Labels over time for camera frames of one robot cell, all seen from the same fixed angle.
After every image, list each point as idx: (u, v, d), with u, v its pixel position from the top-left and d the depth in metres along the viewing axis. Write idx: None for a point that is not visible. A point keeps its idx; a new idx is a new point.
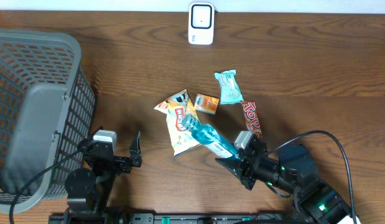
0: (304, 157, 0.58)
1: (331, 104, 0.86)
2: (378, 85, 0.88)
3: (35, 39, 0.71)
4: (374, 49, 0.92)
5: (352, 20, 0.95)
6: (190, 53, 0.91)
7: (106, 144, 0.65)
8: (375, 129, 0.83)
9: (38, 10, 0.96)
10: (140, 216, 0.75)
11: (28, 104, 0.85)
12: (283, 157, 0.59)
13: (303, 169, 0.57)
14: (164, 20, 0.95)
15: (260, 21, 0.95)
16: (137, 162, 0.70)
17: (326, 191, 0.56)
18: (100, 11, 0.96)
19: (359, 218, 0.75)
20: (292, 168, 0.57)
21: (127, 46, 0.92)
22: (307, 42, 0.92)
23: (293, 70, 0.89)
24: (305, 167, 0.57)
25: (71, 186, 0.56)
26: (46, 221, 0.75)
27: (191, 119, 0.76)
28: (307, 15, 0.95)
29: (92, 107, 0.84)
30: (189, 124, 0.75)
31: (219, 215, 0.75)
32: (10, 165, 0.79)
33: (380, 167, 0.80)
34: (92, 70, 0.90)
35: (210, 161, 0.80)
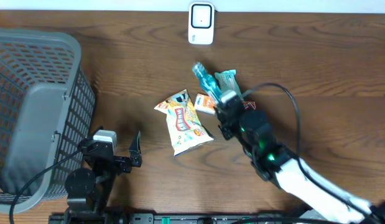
0: (261, 119, 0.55)
1: (331, 104, 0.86)
2: (379, 84, 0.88)
3: (35, 39, 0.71)
4: (374, 48, 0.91)
5: (352, 20, 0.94)
6: (190, 53, 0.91)
7: (106, 144, 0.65)
8: (375, 129, 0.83)
9: (38, 10, 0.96)
10: (140, 216, 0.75)
11: (28, 104, 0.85)
12: (244, 118, 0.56)
13: (260, 129, 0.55)
14: (164, 20, 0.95)
15: (260, 20, 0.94)
16: (137, 162, 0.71)
17: (278, 147, 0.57)
18: (100, 11, 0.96)
19: None
20: (249, 127, 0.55)
21: (127, 46, 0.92)
22: (307, 42, 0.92)
23: (293, 70, 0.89)
24: (262, 127, 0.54)
25: (71, 186, 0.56)
26: (46, 221, 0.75)
27: (200, 66, 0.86)
28: (307, 14, 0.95)
29: (92, 107, 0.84)
30: (196, 70, 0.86)
31: (218, 215, 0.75)
32: (10, 165, 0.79)
33: (381, 168, 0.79)
34: (92, 70, 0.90)
35: (210, 161, 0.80)
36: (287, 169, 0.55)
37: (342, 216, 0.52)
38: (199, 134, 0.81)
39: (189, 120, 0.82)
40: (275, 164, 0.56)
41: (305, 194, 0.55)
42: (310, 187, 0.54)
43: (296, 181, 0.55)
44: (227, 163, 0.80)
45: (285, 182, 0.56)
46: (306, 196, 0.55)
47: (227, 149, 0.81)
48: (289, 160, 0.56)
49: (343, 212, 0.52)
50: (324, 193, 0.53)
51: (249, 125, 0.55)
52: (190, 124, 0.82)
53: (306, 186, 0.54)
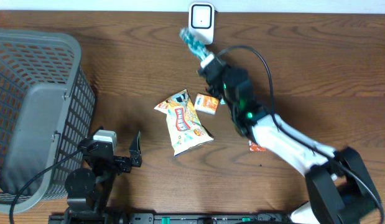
0: (242, 77, 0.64)
1: (331, 104, 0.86)
2: (378, 84, 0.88)
3: (35, 39, 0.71)
4: (374, 49, 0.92)
5: (352, 20, 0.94)
6: (190, 53, 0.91)
7: (106, 144, 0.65)
8: (375, 129, 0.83)
9: (38, 10, 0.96)
10: (140, 216, 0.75)
11: (28, 104, 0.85)
12: (227, 77, 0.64)
13: (240, 84, 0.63)
14: (164, 21, 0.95)
15: (260, 21, 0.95)
16: (137, 162, 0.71)
17: (258, 106, 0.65)
18: (100, 11, 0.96)
19: None
20: (231, 84, 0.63)
21: (127, 46, 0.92)
22: (307, 42, 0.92)
23: (293, 70, 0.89)
24: (241, 83, 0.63)
25: (71, 186, 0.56)
26: (46, 221, 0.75)
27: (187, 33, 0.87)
28: (307, 14, 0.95)
29: (91, 107, 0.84)
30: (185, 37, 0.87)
31: (219, 215, 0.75)
32: (10, 165, 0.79)
33: (381, 168, 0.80)
34: (92, 70, 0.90)
35: (210, 161, 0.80)
36: (260, 124, 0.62)
37: (306, 160, 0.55)
38: (199, 134, 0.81)
39: (189, 120, 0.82)
40: (252, 121, 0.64)
41: (277, 145, 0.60)
42: (279, 137, 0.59)
43: (269, 134, 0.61)
44: (227, 163, 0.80)
45: (260, 134, 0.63)
46: (278, 147, 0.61)
47: (227, 149, 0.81)
48: (265, 117, 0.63)
49: (307, 156, 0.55)
50: (292, 142, 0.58)
51: (231, 82, 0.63)
52: (190, 124, 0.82)
53: (277, 137, 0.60)
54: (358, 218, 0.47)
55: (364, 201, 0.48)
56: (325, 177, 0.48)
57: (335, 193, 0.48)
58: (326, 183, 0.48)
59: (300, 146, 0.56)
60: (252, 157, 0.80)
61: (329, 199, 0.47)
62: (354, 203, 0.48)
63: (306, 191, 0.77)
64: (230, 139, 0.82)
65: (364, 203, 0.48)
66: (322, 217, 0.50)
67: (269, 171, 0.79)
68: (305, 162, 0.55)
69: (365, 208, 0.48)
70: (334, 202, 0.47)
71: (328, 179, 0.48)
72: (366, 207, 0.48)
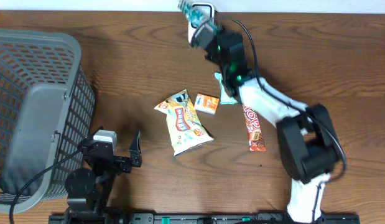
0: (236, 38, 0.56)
1: (331, 104, 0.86)
2: (378, 84, 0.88)
3: (35, 39, 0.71)
4: (374, 48, 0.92)
5: (352, 20, 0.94)
6: (190, 53, 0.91)
7: (106, 144, 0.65)
8: (375, 129, 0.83)
9: (38, 10, 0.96)
10: (140, 216, 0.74)
11: (28, 104, 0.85)
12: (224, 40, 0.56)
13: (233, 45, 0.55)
14: (164, 20, 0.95)
15: (260, 21, 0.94)
16: (137, 162, 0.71)
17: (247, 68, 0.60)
18: (100, 11, 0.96)
19: (359, 218, 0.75)
20: (225, 45, 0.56)
21: (127, 46, 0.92)
22: (307, 42, 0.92)
23: (293, 70, 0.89)
24: (236, 43, 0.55)
25: (71, 186, 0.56)
26: (46, 221, 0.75)
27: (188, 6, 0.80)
28: (307, 14, 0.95)
29: (91, 107, 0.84)
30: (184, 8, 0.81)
31: (219, 215, 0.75)
32: (10, 165, 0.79)
33: (381, 168, 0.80)
34: (92, 70, 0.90)
35: (210, 161, 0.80)
36: (247, 84, 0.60)
37: (280, 113, 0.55)
38: (199, 134, 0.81)
39: (189, 120, 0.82)
40: (241, 84, 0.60)
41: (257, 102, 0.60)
42: (260, 96, 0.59)
43: (250, 93, 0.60)
44: (227, 163, 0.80)
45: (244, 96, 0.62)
46: (259, 104, 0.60)
47: (227, 149, 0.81)
48: (252, 79, 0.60)
49: (282, 110, 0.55)
50: (270, 98, 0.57)
51: (224, 43, 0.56)
52: (190, 124, 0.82)
53: (258, 96, 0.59)
54: (322, 167, 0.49)
55: (329, 152, 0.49)
56: (293, 126, 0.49)
57: (300, 141, 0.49)
58: (293, 132, 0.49)
59: (277, 102, 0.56)
60: (252, 157, 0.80)
61: (293, 146, 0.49)
62: (319, 152, 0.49)
63: None
64: (230, 139, 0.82)
65: (329, 154, 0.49)
66: (290, 165, 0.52)
67: (269, 172, 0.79)
68: (279, 116, 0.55)
69: (329, 158, 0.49)
70: (299, 150, 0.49)
71: (295, 129, 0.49)
72: (330, 157, 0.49)
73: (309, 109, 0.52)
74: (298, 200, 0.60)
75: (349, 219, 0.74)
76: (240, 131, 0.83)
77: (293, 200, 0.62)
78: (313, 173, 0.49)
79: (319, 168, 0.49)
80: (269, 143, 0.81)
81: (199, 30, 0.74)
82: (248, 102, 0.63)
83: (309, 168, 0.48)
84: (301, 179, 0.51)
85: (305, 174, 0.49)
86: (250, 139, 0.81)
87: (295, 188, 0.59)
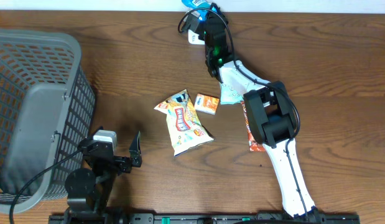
0: (220, 27, 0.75)
1: (331, 104, 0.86)
2: (378, 84, 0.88)
3: (35, 39, 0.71)
4: (374, 49, 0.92)
5: (352, 20, 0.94)
6: (190, 53, 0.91)
7: (106, 144, 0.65)
8: (375, 129, 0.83)
9: (38, 9, 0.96)
10: (140, 216, 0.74)
11: (28, 104, 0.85)
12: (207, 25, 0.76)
13: (216, 33, 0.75)
14: (164, 20, 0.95)
15: (260, 21, 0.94)
16: (137, 162, 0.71)
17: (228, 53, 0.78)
18: (100, 11, 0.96)
19: (359, 218, 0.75)
20: (209, 32, 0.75)
21: (127, 46, 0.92)
22: (307, 42, 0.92)
23: (293, 70, 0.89)
24: (219, 31, 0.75)
25: (71, 186, 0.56)
26: (45, 221, 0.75)
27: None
28: (307, 14, 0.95)
29: (91, 107, 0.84)
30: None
31: (219, 215, 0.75)
32: (10, 165, 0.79)
33: (381, 168, 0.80)
34: (92, 70, 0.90)
35: (210, 161, 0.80)
36: (225, 65, 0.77)
37: (249, 89, 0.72)
38: (199, 134, 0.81)
39: (189, 120, 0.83)
40: (221, 65, 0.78)
41: (232, 79, 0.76)
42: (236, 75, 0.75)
43: (229, 72, 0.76)
44: (227, 163, 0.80)
45: (223, 73, 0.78)
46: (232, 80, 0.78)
47: (227, 149, 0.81)
48: (231, 62, 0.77)
49: (249, 86, 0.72)
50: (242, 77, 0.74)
51: (210, 30, 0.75)
52: (190, 124, 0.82)
53: (232, 74, 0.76)
54: (279, 130, 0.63)
55: (284, 118, 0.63)
56: (257, 98, 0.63)
57: (262, 110, 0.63)
58: (257, 103, 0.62)
59: (246, 80, 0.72)
60: (252, 157, 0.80)
61: (257, 114, 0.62)
62: (276, 119, 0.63)
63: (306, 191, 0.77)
64: (230, 139, 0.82)
65: (284, 119, 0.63)
66: (255, 131, 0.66)
67: (269, 172, 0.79)
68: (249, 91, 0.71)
69: (284, 122, 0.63)
70: (262, 117, 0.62)
71: (259, 102, 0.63)
72: (285, 122, 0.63)
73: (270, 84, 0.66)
74: (283, 182, 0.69)
75: (349, 219, 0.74)
76: (240, 131, 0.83)
77: (283, 191, 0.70)
78: (273, 135, 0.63)
79: (277, 131, 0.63)
80: None
81: (190, 17, 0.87)
82: (226, 80, 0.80)
83: (270, 131, 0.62)
84: (265, 140, 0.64)
85: (266, 137, 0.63)
86: (250, 139, 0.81)
87: (277, 174, 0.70)
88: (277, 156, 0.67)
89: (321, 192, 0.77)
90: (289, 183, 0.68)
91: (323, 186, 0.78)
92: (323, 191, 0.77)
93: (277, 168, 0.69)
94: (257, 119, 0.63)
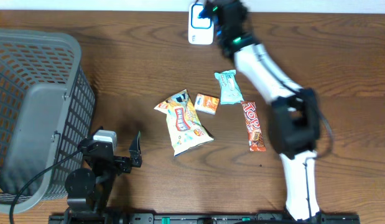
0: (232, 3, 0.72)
1: (331, 104, 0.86)
2: (378, 84, 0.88)
3: (35, 39, 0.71)
4: (374, 49, 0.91)
5: (352, 20, 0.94)
6: (190, 53, 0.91)
7: (106, 144, 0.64)
8: (375, 129, 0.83)
9: (38, 9, 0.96)
10: (140, 216, 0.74)
11: (28, 104, 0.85)
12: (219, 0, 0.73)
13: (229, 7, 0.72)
14: (164, 20, 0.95)
15: (260, 21, 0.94)
16: (137, 162, 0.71)
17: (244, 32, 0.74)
18: (100, 11, 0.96)
19: (359, 218, 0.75)
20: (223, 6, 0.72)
21: (127, 46, 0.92)
22: (307, 42, 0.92)
23: (293, 70, 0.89)
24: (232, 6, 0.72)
25: (71, 186, 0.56)
26: (46, 221, 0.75)
27: None
28: (307, 14, 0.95)
29: (91, 107, 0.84)
30: None
31: (219, 215, 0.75)
32: (10, 165, 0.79)
33: (381, 168, 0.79)
34: (92, 70, 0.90)
35: (210, 161, 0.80)
36: (244, 50, 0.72)
37: (273, 91, 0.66)
38: (199, 134, 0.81)
39: (189, 120, 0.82)
40: (237, 45, 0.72)
41: (253, 71, 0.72)
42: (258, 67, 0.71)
43: (250, 61, 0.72)
44: (227, 163, 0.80)
45: (242, 59, 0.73)
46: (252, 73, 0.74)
47: (227, 149, 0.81)
48: (250, 45, 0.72)
49: (275, 88, 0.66)
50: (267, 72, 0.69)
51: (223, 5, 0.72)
52: (190, 124, 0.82)
53: (254, 64, 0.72)
54: (301, 142, 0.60)
55: (309, 130, 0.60)
56: (280, 107, 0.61)
57: (287, 121, 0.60)
58: (282, 113, 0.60)
59: (272, 78, 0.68)
60: (252, 157, 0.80)
61: (281, 123, 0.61)
62: (300, 130, 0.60)
63: None
64: (230, 139, 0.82)
65: (309, 132, 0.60)
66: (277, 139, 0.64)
67: (269, 172, 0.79)
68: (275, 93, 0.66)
69: (308, 134, 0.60)
70: (286, 129, 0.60)
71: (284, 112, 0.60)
72: (309, 134, 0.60)
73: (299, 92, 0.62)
74: (293, 191, 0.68)
75: (349, 219, 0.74)
76: (240, 131, 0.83)
77: (291, 193, 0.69)
78: (295, 146, 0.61)
79: (298, 143, 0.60)
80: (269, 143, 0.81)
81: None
82: (241, 65, 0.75)
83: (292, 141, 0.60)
84: (285, 150, 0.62)
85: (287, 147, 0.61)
86: (250, 139, 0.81)
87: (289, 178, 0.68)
88: (294, 165, 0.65)
89: (322, 192, 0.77)
90: (298, 190, 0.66)
91: (323, 186, 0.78)
92: (323, 191, 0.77)
93: (290, 177, 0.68)
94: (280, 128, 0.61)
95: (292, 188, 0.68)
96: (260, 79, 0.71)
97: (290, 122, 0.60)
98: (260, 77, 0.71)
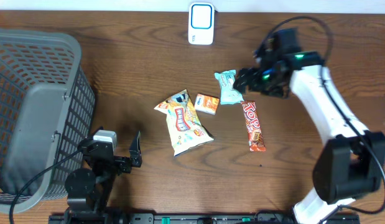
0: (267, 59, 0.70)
1: None
2: (378, 84, 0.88)
3: (35, 39, 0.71)
4: (374, 48, 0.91)
5: (352, 20, 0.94)
6: (189, 53, 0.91)
7: (106, 144, 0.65)
8: (375, 128, 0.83)
9: (38, 10, 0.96)
10: (140, 216, 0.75)
11: (28, 104, 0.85)
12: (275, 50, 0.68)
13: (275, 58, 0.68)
14: (164, 20, 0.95)
15: (260, 21, 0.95)
16: (137, 162, 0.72)
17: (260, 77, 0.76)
18: (101, 11, 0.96)
19: (359, 216, 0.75)
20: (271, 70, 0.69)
21: (127, 46, 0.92)
22: (307, 42, 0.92)
23: None
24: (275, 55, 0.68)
25: (71, 186, 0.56)
26: (45, 221, 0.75)
27: None
28: (306, 14, 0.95)
29: (91, 107, 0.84)
30: None
31: (219, 215, 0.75)
32: (10, 165, 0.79)
33: None
34: (92, 70, 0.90)
35: (210, 161, 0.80)
36: (305, 71, 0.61)
37: (334, 127, 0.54)
38: (199, 134, 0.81)
39: (189, 120, 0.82)
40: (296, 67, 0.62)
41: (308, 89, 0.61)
42: (320, 90, 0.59)
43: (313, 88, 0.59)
44: (227, 164, 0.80)
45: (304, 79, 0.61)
46: (301, 91, 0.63)
47: (227, 149, 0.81)
48: (318, 71, 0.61)
49: (339, 124, 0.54)
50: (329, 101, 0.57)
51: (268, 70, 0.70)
52: (190, 124, 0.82)
53: (314, 89, 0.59)
54: (353, 193, 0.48)
55: (366, 182, 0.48)
56: (345, 149, 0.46)
57: (345, 166, 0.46)
58: (343, 158, 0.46)
59: (336, 111, 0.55)
60: (252, 157, 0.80)
61: (336, 170, 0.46)
62: (356, 178, 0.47)
63: (305, 191, 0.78)
64: (230, 139, 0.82)
65: (363, 182, 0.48)
66: (322, 180, 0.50)
67: (269, 172, 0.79)
68: (334, 129, 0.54)
69: (364, 185, 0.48)
70: (340, 172, 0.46)
71: (345, 155, 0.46)
72: (362, 183, 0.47)
73: (366, 134, 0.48)
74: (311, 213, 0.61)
75: (349, 219, 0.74)
76: (240, 131, 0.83)
77: (308, 213, 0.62)
78: (344, 195, 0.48)
79: (349, 194, 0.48)
80: (269, 143, 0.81)
81: None
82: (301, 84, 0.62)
83: (343, 190, 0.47)
84: (329, 198, 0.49)
85: (334, 196, 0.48)
86: (250, 139, 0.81)
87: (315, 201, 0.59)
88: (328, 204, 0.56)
89: None
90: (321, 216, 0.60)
91: None
92: None
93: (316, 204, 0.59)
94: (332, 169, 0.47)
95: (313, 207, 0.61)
96: (321, 106, 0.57)
97: (347, 165, 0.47)
98: (320, 106, 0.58)
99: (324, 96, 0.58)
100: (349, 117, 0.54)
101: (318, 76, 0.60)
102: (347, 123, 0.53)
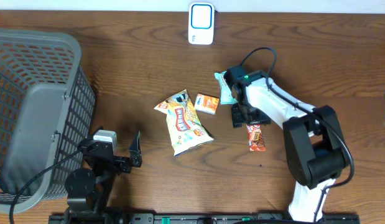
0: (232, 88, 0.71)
1: (331, 104, 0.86)
2: (379, 84, 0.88)
3: (35, 39, 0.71)
4: (374, 49, 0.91)
5: (352, 20, 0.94)
6: (189, 53, 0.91)
7: (106, 144, 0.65)
8: (375, 128, 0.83)
9: (38, 9, 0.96)
10: (140, 216, 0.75)
11: (28, 104, 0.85)
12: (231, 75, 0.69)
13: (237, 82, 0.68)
14: (164, 20, 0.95)
15: (260, 21, 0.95)
16: (137, 162, 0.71)
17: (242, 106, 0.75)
18: (100, 11, 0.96)
19: (358, 216, 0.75)
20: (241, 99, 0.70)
21: (127, 46, 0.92)
22: (307, 42, 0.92)
23: (293, 70, 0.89)
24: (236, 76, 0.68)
25: (71, 186, 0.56)
26: (46, 221, 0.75)
27: None
28: (306, 14, 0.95)
29: (91, 107, 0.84)
30: None
31: (219, 215, 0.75)
32: (10, 165, 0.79)
33: (380, 167, 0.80)
34: (92, 70, 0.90)
35: (210, 161, 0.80)
36: (254, 84, 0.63)
37: (287, 114, 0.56)
38: (199, 134, 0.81)
39: (189, 120, 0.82)
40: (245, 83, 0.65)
41: (266, 102, 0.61)
42: (269, 94, 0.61)
43: (261, 96, 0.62)
44: (227, 164, 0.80)
45: (254, 99, 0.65)
46: (264, 104, 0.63)
47: (227, 149, 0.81)
48: (261, 80, 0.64)
49: (288, 110, 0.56)
50: (278, 99, 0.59)
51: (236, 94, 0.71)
52: (190, 124, 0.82)
53: (264, 95, 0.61)
54: (328, 171, 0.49)
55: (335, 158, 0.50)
56: (300, 127, 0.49)
57: (308, 144, 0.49)
58: (301, 135, 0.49)
59: (284, 102, 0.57)
60: (252, 157, 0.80)
61: (301, 150, 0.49)
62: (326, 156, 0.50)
63: None
64: (230, 139, 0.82)
65: (333, 158, 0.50)
66: (295, 168, 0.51)
67: (269, 172, 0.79)
68: (287, 117, 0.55)
69: (336, 160, 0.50)
70: (306, 152, 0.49)
71: (303, 132, 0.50)
72: (333, 160, 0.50)
73: (316, 111, 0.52)
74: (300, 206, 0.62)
75: (349, 219, 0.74)
76: (240, 131, 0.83)
77: (300, 203, 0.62)
78: (320, 176, 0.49)
79: (324, 174, 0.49)
80: (269, 143, 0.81)
81: None
82: (257, 104, 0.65)
83: (316, 170, 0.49)
84: (307, 183, 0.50)
85: (311, 179, 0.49)
86: (250, 139, 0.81)
87: (301, 188, 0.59)
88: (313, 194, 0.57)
89: None
90: (310, 204, 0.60)
91: None
92: None
93: (302, 196, 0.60)
94: (297, 151, 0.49)
95: (300, 201, 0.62)
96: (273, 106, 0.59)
97: (310, 144, 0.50)
98: (272, 105, 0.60)
99: (271, 97, 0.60)
100: (295, 101, 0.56)
101: (264, 85, 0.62)
102: (296, 107, 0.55)
